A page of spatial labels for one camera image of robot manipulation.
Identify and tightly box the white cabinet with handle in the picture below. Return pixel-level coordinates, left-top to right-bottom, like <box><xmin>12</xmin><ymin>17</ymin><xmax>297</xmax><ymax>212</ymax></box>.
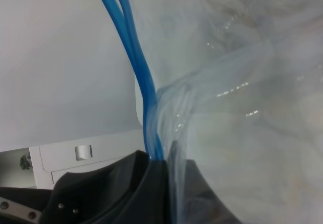
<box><xmin>29</xmin><ymin>129</ymin><xmax>144</xmax><ymax>189</ymax></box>

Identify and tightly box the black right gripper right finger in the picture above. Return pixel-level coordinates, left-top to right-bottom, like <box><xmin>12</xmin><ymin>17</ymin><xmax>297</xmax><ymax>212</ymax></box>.
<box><xmin>174</xmin><ymin>141</ymin><xmax>240</xmax><ymax>223</ymax></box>

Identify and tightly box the clear file bag blue zipper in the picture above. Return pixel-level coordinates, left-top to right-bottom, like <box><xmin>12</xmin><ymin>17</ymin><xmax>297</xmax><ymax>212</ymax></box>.
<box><xmin>101</xmin><ymin>0</ymin><xmax>322</xmax><ymax>223</ymax></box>

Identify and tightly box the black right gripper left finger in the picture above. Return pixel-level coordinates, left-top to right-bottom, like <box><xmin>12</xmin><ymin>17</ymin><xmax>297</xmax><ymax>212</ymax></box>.
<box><xmin>32</xmin><ymin>151</ymin><xmax>173</xmax><ymax>223</ymax></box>

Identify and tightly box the small green plant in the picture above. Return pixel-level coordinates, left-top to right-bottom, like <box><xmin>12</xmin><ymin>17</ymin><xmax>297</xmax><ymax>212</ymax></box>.
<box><xmin>20</xmin><ymin>153</ymin><xmax>32</xmax><ymax>170</ymax></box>

